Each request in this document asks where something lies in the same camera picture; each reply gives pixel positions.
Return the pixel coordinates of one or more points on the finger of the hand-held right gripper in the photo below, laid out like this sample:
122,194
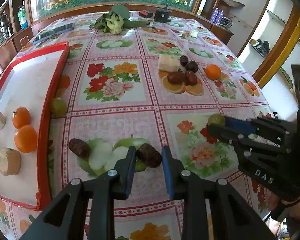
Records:
222,132
240,125

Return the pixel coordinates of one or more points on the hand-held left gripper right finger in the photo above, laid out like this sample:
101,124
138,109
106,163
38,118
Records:
168,172

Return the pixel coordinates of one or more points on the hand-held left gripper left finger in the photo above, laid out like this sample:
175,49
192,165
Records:
130,170

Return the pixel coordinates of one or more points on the green grape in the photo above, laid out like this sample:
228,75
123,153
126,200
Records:
58,106
215,118

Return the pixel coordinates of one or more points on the mandarin orange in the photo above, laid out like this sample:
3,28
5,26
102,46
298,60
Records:
21,117
26,138
213,71

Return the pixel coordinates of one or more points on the white cake piece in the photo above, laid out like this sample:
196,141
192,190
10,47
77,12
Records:
168,63

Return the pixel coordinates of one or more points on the beige cake piece large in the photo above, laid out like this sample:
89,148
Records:
9,161

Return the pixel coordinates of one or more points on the red rimmed white tray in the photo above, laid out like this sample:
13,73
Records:
27,80

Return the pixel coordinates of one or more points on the floral fruit print tablecloth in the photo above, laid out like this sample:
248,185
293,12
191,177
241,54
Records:
150,120

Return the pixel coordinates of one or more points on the small white block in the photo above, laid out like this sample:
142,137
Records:
193,34

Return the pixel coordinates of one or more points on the purple spray can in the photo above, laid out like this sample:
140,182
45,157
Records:
220,17
215,16

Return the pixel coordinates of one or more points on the small red box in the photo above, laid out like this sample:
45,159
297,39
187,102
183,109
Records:
145,13

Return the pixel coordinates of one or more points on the bok choy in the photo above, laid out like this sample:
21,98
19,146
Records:
115,22

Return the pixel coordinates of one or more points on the dark smartphone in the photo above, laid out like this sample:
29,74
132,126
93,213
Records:
57,29

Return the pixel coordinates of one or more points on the green plastic bottle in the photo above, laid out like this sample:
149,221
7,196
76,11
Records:
22,17

